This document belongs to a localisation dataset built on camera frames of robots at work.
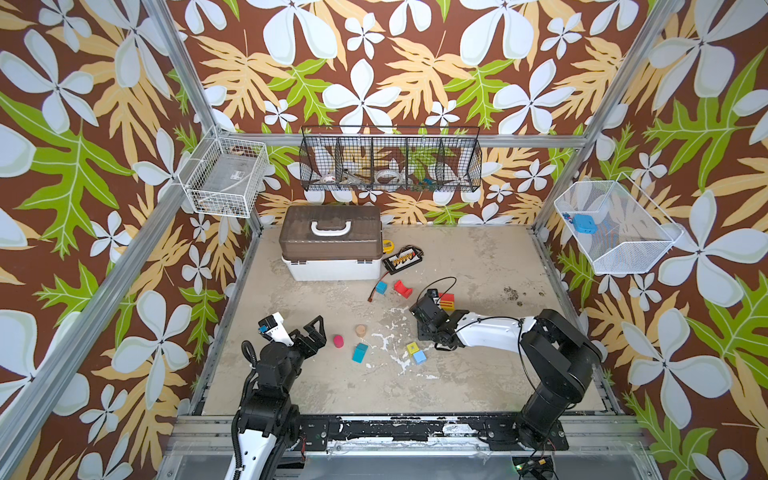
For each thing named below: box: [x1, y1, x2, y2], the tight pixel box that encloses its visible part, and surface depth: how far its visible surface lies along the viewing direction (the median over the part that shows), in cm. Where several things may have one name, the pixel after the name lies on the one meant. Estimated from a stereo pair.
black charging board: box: [382, 245, 424, 275], surface depth 110 cm
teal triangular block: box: [352, 343, 369, 364], surface depth 90 cm
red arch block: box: [393, 280, 413, 299], surface depth 103 cm
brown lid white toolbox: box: [279, 205, 384, 282], surface depth 95 cm
